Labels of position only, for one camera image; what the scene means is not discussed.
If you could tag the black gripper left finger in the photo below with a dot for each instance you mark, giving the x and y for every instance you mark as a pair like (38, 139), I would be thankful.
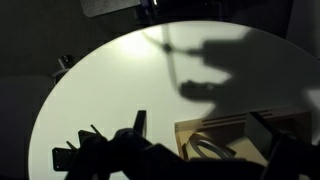
(110, 160)

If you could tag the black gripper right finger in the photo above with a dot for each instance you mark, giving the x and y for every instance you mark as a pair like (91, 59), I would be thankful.
(290, 156)

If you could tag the beige masking tape roll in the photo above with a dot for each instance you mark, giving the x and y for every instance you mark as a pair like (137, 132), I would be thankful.
(193, 145)

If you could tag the square wooden slotted tray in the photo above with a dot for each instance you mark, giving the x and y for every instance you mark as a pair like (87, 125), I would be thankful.
(186, 130)

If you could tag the black white stick tool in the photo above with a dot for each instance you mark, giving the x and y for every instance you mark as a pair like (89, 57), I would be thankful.
(66, 60)

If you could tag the grey speckled panel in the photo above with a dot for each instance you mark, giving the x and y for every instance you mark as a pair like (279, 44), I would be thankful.
(106, 6)

